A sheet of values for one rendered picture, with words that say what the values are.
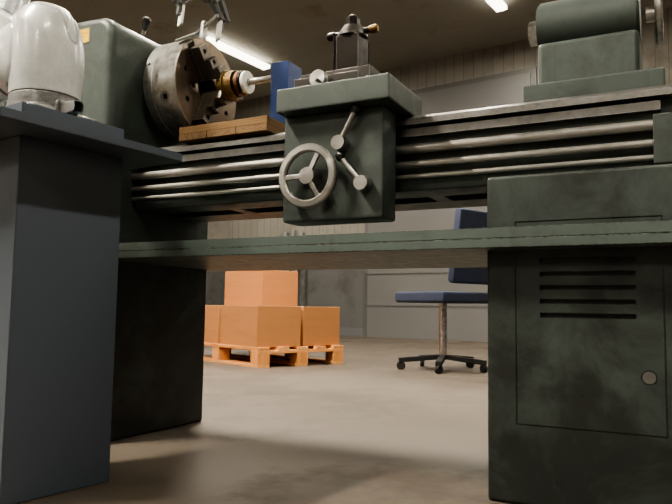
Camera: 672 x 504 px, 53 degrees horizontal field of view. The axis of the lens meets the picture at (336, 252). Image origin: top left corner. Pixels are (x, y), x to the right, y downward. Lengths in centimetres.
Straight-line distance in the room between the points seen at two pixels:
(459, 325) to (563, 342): 758
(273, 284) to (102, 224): 362
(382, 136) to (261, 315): 300
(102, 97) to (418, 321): 753
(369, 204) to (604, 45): 64
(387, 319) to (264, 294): 459
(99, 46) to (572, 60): 134
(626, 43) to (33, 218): 133
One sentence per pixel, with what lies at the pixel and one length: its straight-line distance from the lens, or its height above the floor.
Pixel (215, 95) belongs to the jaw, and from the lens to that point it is 214.
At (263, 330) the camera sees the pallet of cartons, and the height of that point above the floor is 24.
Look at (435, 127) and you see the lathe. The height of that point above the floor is 83.
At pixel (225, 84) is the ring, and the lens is 213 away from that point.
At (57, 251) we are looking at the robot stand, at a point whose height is 50.
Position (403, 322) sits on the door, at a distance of 936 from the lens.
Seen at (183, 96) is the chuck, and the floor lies 102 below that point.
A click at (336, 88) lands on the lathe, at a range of 161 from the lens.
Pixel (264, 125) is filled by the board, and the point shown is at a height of 88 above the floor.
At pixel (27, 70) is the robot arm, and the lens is 165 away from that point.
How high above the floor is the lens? 39
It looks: 5 degrees up
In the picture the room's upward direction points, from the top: 1 degrees clockwise
